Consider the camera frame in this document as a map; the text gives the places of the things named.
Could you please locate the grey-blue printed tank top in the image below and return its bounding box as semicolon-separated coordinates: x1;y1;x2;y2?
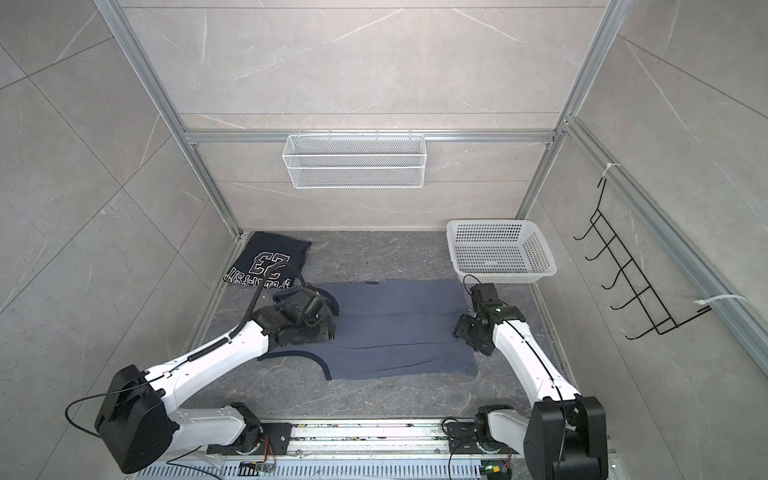
259;279;477;380

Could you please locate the navy tank top red trim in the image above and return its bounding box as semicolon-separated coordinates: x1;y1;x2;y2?
223;232;312;289

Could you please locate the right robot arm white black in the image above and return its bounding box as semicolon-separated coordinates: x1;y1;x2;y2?
454;307;609;479

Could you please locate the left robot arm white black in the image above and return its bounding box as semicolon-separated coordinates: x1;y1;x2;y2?
94;285;339;474

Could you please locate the white plastic laundry basket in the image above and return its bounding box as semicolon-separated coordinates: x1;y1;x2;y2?
446;219;558;284

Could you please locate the white zip tie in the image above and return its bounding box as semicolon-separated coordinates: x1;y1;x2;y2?
694;293;748;306

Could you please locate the left black corrugated cable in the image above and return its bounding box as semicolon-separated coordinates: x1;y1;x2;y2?
227;263;307;340

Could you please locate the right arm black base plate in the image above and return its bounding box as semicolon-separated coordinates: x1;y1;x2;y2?
441;418;483;455

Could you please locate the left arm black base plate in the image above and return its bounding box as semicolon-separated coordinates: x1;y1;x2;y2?
206;422;293;456

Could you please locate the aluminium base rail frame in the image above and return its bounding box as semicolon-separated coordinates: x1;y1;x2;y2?
113;418;625;480

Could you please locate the black wire hook rack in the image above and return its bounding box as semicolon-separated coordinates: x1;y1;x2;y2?
573;178;713;341

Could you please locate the white wire mesh wall basket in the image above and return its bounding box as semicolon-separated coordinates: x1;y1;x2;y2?
282;133;428;189

